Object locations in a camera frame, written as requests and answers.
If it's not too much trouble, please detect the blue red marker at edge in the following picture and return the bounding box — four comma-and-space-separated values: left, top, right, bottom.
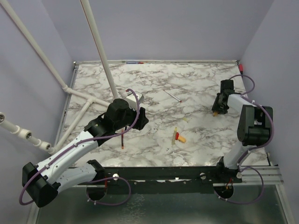
126, 61, 144, 64

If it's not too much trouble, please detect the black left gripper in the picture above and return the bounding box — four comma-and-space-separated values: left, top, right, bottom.
114, 103, 149, 131

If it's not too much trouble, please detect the thin silver red pen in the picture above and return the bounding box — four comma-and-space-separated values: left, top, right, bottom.
164, 91, 182, 103

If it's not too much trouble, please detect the aluminium rail frame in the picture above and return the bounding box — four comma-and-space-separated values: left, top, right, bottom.
242, 166, 284, 185

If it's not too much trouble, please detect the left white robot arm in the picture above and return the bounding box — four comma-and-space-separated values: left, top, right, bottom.
19, 99, 149, 208

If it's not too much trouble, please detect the orange red gel pen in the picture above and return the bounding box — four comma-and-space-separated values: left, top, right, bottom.
121, 129, 124, 149

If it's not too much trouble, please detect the red black clamp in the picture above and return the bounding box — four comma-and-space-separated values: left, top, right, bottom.
238, 64, 243, 77

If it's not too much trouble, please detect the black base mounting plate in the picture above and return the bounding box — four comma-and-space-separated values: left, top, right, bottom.
86, 166, 242, 194

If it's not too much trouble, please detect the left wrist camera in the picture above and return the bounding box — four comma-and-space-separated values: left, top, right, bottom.
126, 91, 144, 104

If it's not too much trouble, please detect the yellow highlighter pen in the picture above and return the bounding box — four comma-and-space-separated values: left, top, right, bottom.
171, 127, 177, 145

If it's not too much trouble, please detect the white PVC pipe frame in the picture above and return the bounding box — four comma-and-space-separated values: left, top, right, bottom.
0, 0, 124, 156

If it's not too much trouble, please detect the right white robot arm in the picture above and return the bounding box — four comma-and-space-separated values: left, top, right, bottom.
212, 79, 274, 182

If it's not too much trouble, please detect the orange yellow pen cap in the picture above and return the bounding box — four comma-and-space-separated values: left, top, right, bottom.
178, 136, 186, 143

